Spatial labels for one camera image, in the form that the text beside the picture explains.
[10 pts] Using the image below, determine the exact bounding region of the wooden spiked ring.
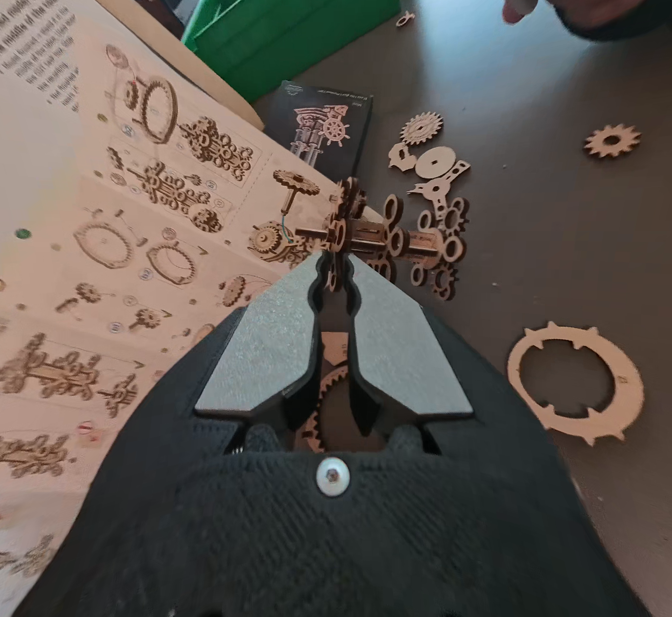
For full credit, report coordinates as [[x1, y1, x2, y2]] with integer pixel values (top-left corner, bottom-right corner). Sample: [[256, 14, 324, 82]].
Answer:
[[506, 321, 645, 446]]

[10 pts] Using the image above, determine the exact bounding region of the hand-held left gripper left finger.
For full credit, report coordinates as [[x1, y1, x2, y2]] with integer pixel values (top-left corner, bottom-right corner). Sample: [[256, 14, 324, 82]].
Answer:
[[193, 254, 327, 432]]

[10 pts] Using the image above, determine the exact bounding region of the small wooden gear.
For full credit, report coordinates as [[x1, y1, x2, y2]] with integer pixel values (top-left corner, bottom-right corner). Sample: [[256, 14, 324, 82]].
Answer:
[[584, 124, 642, 159]]

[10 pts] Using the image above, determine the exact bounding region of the green plastic bin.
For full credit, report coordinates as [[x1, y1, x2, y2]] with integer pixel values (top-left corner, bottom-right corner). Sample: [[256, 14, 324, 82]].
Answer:
[[182, 0, 412, 104]]

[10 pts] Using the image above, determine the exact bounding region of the wooden bird-shaped part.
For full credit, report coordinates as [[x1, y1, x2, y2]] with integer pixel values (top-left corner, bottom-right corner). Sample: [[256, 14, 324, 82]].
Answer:
[[388, 141, 422, 173]]

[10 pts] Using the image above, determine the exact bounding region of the wooden disc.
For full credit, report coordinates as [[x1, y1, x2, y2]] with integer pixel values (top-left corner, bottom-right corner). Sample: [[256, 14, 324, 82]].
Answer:
[[414, 146, 457, 182]]

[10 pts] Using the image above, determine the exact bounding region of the printed task instruction board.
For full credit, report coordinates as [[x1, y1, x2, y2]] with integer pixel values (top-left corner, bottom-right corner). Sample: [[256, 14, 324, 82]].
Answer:
[[50, 0, 266, 132]]

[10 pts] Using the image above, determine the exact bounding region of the folded instruction booklet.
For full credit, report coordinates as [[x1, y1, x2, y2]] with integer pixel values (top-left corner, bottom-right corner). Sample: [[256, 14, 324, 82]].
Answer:
[[0, 13, 384, 578]]

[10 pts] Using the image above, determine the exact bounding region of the black kit box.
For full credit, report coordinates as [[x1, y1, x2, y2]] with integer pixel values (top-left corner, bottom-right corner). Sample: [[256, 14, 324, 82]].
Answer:
[[261, 80, 375, 174]]

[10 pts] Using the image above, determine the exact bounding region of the wooden column model assembly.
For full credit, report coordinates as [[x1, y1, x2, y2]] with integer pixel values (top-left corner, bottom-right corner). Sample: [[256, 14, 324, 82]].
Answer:
[[295, 177, 469, 304]]

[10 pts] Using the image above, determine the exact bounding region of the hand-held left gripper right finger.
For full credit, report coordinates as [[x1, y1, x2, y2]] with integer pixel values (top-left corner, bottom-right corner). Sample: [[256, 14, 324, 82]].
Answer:
[[345, 254, 474, 435]]

